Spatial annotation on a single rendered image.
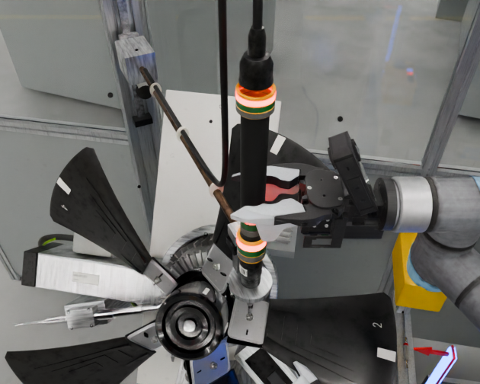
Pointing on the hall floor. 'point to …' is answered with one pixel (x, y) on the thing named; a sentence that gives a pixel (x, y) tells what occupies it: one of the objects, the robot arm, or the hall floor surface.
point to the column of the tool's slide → (149, 166)
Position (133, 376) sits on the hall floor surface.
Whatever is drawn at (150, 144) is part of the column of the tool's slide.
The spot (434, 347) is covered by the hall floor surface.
